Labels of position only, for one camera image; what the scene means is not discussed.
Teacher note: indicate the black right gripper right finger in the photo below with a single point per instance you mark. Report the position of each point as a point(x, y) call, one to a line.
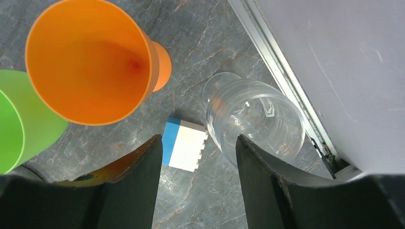
point(278, 195)

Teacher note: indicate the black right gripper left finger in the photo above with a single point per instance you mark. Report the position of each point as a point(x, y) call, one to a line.
point(120, 195)

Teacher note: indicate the clear wine glass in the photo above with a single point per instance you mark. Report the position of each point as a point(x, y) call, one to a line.
point(241, 106)

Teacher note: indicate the orange plastic wine glass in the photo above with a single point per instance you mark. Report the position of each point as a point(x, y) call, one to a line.
point(91, 63)

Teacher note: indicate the green plastic wine glass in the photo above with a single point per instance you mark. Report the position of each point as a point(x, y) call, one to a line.
point(27, 125)

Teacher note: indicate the blue white toy block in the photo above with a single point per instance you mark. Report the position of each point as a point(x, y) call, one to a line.
point(183, 143)

